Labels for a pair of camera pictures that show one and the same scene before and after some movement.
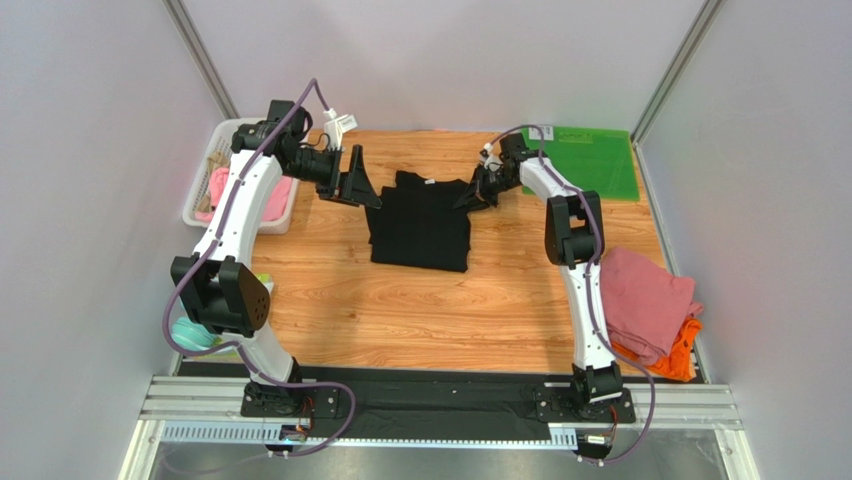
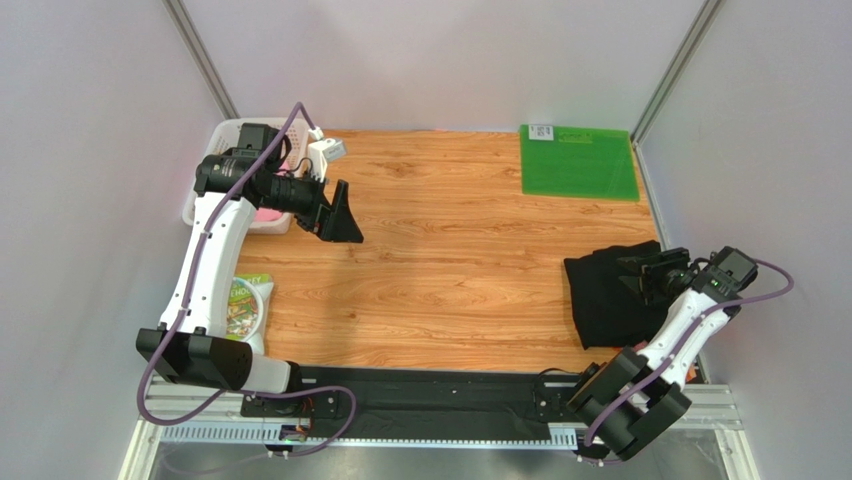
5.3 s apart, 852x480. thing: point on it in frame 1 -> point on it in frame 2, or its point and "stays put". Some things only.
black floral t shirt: (417, 225) -> (607, 312)
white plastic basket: (220, 139) stays put
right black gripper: (488, 183) -> (649, 275)
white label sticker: (548, 133) stays put
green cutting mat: (600, 159) stays put
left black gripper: (356, 187) -> (332, 222)
